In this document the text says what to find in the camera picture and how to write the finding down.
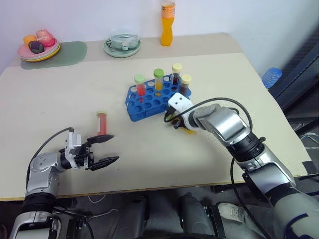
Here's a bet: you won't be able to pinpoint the yellow liquid test tube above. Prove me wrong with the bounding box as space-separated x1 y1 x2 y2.
164 113 197 136

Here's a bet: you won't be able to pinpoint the dark purple toy fruit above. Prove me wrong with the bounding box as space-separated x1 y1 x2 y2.
27 40 45 54

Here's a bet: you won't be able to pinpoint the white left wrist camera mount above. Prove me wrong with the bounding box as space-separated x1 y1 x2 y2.
64 131 83 171

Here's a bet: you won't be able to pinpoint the pale green plate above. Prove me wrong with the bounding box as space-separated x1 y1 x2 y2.
103 36 142 59

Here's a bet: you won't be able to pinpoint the orange liquid green-capped test tube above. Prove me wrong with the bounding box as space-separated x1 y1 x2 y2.
153 68 165 98

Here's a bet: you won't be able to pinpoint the clear plastic container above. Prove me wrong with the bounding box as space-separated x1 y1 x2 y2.
108 31 140 51

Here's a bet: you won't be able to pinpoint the white floor wires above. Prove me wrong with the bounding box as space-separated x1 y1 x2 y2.
300 132 319 150

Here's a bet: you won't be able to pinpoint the white sneaker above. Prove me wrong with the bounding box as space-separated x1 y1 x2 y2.
217 202 247 224

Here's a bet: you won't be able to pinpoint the red liquid green-capped test tube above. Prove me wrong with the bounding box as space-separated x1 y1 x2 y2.
96 111 109 136
134 74 147 103

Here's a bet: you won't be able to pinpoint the thin white floor cable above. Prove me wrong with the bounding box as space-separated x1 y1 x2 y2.
87 193 118 218

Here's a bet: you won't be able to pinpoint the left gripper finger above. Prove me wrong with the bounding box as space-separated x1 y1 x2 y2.
87 134 115 146
88 156 120 171

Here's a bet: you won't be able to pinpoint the blue ribbed water jug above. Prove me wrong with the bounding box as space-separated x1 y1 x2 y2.
262 67 283 89

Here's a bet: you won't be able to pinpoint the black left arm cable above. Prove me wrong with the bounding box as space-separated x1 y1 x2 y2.
26 126 75 180

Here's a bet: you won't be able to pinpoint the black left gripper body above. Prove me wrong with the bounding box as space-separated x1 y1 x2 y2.
74 141 96 172

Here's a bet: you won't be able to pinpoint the yellow plate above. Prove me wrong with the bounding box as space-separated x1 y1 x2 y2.
21 42 61 63

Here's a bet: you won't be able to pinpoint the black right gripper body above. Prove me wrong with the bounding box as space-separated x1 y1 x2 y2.
165 105 186 124

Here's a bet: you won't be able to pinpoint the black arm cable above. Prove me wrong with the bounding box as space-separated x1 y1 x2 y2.
26 126 75 180
163 97 274 239

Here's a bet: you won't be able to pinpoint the dark rounded shape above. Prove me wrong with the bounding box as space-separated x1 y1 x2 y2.
117 193 152 239
178 193 209 226

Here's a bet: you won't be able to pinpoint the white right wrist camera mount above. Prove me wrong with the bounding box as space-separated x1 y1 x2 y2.
167 93 200 132

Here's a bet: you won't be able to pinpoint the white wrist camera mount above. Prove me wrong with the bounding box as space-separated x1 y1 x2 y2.
64 131 83 171
167 93 200 132

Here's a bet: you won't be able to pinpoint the pink toy peach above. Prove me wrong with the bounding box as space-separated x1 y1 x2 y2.
35 28 56 47

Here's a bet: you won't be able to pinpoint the orange toy fruit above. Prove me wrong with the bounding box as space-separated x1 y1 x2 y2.
23 34 38 46

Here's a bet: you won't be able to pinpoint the dark metal frame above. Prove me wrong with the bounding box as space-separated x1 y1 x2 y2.
267 23 319 130

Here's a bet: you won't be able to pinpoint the orange soda bottle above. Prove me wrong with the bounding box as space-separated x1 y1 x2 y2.
160 0 177 47

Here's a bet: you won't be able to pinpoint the green placemat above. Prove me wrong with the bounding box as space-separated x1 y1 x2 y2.
20 41 88 71

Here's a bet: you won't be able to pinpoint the pink plate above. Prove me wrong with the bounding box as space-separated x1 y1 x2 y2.
16 39 60 60

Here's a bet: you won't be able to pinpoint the dark red cream-capped test tube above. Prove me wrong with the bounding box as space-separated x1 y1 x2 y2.
171 63 183 87

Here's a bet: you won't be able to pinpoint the blue test tube rack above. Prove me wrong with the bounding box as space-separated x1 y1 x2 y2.
123 75 193 123

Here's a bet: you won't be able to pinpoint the dark brown cream-capped test tube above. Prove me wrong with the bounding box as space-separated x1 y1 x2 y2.
179 73 193 97

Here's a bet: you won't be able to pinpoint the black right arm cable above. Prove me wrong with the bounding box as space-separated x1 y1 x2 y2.
163 97 274 239

